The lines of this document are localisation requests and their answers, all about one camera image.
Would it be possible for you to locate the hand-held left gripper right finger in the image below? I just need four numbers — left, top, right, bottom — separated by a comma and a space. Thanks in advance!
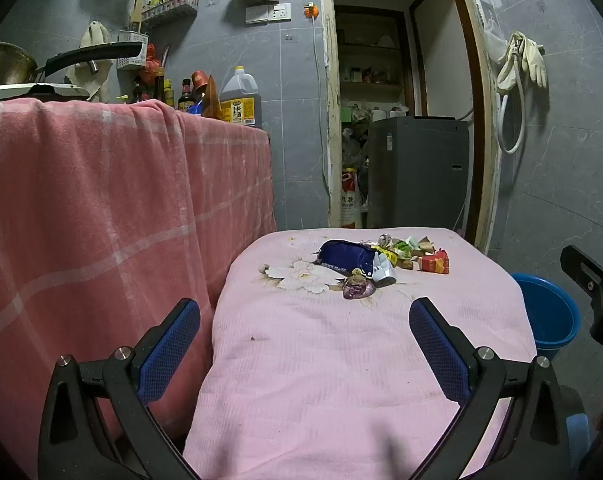
409, 296, 572, 480

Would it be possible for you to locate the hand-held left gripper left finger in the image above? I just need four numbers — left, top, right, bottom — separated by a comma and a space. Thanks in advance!
38, 298, 202, 480

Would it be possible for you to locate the blue plastic basin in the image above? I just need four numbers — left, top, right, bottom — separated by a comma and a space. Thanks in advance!
510, 272, 582, 361

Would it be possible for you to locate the red snack wrapper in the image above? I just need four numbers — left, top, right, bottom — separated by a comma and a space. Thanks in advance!
417, 250, 451, 275

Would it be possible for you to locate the purple wrapper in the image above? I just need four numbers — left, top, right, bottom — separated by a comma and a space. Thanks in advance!
342, 268, 377, 301

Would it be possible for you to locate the yellow wrapper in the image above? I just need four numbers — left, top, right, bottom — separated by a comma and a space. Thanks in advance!
369, 244, 399, 266

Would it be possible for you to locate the blue snack bag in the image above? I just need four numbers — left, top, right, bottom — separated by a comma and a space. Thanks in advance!
311, 239, 397, 283

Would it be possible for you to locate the pink floral blanket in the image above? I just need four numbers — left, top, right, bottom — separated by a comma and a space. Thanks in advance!
182, 227, 538, 480

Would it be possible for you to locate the pink checked towel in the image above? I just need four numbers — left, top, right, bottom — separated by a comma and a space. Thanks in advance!
0, 98, 277, 480

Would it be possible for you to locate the white red rice bag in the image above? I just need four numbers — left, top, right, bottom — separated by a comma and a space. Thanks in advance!
340, 167, 370, 229

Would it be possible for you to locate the grey refrigerator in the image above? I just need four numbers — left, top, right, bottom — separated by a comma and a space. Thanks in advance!
367, 116, 471, 231

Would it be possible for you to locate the cream rubber glove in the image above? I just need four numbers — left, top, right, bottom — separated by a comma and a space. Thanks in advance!
496, 35, 525, 93
519, 31, 549, 88

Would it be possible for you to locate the dark sauce bottle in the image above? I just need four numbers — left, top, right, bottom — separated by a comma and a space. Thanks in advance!
178, 78, 195, 113

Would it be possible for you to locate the cooking oil jug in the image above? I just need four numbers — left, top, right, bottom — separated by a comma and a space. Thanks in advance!
219, 66, 263, 128

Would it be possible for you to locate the red plastic bag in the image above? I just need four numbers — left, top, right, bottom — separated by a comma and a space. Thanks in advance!
144, 42, 163, 79

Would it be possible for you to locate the white stove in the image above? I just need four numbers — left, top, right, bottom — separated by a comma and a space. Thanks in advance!
0, 82, 91, 107

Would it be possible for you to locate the white cutlery basket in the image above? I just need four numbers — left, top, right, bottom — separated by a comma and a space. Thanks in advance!
116, 30, 150, 71

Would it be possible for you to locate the wooden shelf cupboard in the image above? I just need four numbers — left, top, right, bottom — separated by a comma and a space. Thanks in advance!
335, 5, 415, 117

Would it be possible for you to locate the black frying pan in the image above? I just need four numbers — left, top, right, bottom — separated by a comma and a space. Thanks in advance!
36, 41, 143, 77

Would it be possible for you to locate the beige rag cloth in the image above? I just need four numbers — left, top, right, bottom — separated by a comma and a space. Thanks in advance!
64, 20, 114, 103

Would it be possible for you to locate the metal pot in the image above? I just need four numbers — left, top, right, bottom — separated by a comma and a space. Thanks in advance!
0, 42, 38, 86

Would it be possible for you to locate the white spice shelf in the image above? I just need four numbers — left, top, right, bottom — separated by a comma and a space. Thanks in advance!
142, 0, 201, 29

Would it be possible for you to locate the white hose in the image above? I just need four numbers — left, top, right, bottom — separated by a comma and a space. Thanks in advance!
497, 40, 527, 155

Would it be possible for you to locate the wooden door frame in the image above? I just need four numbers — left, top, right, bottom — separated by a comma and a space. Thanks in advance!
317, 0, 503, 256

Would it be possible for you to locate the white cable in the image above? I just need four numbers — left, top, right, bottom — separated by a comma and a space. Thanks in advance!
310, 16, 333, 197

